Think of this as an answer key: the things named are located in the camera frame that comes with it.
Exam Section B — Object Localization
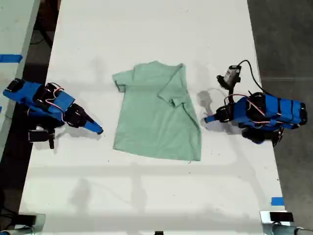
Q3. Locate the pale green T-shirt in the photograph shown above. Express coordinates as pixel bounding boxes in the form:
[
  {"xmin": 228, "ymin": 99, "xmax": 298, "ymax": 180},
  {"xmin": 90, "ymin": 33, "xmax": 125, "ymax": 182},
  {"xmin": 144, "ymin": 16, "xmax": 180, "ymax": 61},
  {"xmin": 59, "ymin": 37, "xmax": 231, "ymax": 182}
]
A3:
[{"xmin": 112, "ymin": 61, "xmax": 202, "ymax": 162}]

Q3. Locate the long blue tape strip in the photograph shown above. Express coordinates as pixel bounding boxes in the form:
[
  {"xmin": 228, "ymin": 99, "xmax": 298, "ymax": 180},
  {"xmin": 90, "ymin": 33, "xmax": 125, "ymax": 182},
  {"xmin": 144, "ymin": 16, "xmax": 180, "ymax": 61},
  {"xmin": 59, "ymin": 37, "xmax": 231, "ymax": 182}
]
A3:
[{"xmin": 0, "ymin": 54, "xmax": 23, "ymax": 64}]

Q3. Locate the short blue tape strip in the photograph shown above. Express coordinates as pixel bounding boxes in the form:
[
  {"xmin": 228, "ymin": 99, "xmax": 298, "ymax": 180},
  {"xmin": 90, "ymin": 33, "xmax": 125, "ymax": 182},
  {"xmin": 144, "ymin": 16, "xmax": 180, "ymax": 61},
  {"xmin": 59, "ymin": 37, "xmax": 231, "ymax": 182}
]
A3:
[{"xmin": 270, "ymin": 196, "xmax": 285, "ymax": 207}]

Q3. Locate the white side table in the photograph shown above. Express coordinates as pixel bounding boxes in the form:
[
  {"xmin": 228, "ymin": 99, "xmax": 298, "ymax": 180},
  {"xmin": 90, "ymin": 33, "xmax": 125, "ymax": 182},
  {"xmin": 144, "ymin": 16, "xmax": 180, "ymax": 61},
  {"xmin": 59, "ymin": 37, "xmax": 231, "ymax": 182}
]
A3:
[{"xmin": 0, "ymin": 0, "xmax": 42, "ymax": 160}]

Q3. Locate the small black box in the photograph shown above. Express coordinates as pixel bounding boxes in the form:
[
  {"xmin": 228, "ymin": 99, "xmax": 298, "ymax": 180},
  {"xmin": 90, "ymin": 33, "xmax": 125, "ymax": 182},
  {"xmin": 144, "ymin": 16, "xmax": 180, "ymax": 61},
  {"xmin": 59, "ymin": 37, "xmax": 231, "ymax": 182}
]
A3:
[
  {"xmin": 17, "ymin": 214, "xmax": 37, "ymax": 225},
  {"xmin": 269, "ymin": 211, "xmax": 294, "ymax": 222}
]

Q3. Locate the grey pipe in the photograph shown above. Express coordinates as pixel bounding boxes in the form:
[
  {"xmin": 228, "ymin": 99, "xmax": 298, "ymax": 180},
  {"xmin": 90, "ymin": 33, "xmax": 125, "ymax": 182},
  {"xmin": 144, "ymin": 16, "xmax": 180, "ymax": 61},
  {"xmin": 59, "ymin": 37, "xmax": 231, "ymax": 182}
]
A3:
[
  {"xmin": 0, "ymin": 226, "xmax": 38, "ymax": 235},
  {"xmin": 270, "ymin": 223, "xmax": 313, "ymax": 235}
]

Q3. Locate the black camera stalk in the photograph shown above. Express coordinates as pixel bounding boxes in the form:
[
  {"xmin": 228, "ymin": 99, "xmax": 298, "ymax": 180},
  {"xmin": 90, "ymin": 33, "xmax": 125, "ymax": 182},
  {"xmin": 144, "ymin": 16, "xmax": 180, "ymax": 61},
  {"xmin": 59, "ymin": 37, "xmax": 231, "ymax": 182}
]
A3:
[{"xmin": 227, "ymin": 82, "xmax": 240, "ymax": 98}]

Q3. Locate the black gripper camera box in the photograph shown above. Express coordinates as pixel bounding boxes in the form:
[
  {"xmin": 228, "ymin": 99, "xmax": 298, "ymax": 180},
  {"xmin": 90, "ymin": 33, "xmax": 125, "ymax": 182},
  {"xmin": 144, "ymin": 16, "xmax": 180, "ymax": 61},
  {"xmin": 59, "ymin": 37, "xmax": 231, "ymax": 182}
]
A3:
[
  {"xmin": 27, "ymin": 129, "xmax": 56, "ymax": 150},
  {"xmin": 216, "ymin": 64, "xmax": 242, "ymax": 86}
]

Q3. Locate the black camera cable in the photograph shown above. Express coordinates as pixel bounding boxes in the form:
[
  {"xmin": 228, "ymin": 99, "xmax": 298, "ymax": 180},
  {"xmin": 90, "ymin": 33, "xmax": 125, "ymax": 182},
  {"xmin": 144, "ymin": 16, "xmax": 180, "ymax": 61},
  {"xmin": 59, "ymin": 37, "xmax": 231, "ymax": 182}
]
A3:
[{"xmin": 238, "ymin": 59, "xmax": 268, "ymax": 95}]

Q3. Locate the black floor cable loop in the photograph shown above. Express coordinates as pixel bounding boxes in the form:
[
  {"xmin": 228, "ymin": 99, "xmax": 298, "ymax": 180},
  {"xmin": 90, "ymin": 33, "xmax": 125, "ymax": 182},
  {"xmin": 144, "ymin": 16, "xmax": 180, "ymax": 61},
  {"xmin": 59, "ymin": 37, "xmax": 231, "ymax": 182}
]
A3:
[{"xmin": 29, "ymin": 23, "xmax": 55, "ymax": 47}]

